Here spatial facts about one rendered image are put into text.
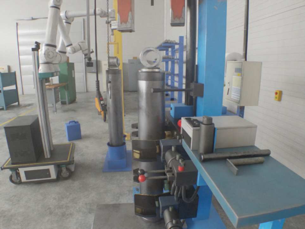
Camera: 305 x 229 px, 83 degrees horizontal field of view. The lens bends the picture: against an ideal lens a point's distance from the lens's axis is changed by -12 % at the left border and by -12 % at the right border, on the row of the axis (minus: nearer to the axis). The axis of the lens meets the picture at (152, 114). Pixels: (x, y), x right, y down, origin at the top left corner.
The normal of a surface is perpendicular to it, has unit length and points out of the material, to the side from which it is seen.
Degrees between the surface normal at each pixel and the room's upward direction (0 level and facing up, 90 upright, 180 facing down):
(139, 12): 90
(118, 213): 0
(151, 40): 90
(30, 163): 0
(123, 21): 90
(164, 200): 0
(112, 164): 90
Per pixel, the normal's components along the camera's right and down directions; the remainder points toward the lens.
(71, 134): 0.56, 0.20
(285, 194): 0.00, -0.97
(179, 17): -0.14, 0.24
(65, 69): 0.11, 0.24
